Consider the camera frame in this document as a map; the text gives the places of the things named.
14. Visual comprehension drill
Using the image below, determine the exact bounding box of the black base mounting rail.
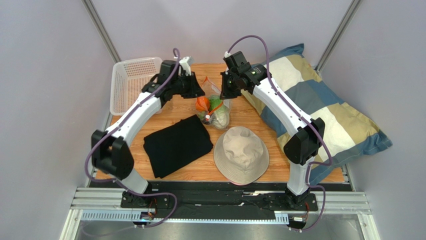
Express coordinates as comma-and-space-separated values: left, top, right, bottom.
69, 179, 372, 226

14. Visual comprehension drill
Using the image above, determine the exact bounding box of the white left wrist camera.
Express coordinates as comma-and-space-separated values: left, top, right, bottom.
179, 56, 195, 76

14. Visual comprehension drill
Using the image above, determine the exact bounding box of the blue beige checked pillow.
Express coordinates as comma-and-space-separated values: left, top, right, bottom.
225, 43, 393, 186

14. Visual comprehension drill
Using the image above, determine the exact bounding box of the fake pale cabbage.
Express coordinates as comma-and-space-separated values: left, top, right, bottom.
210, 109, 230, 130

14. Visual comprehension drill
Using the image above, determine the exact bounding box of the fake green lettuce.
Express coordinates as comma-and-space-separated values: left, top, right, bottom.
208, 95, 224, 112

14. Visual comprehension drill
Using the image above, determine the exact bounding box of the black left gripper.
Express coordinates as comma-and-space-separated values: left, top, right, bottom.
171, 72, 206, 100

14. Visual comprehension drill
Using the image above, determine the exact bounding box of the clear orange zip top bag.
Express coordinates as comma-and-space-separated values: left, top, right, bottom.
195, 76, 232, 130

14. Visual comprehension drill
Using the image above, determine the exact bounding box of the beige bucket hat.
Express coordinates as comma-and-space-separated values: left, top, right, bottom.
213, 126, 270, 186

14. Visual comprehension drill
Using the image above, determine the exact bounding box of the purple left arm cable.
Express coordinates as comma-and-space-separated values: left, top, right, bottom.
84, 47, 181, 229

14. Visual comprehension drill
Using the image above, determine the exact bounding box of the black folded cloth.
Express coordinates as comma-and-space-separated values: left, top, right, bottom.
143, 115, 214, 179

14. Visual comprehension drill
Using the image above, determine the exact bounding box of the fake orange fruit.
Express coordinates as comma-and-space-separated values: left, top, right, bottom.
195, 96, 210, 112

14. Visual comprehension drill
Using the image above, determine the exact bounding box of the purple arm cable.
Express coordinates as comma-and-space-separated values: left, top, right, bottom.
84, 47, 181, 229
224, 34, 334, 233

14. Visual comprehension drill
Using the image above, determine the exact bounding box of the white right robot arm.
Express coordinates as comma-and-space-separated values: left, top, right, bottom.
220, 51, 325, 209

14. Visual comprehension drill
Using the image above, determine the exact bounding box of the white plastic basket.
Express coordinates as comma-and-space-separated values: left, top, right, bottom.
109, 57, 163, 116

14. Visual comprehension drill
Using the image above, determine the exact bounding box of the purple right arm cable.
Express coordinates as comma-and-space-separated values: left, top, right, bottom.
224, 34, 334, 233

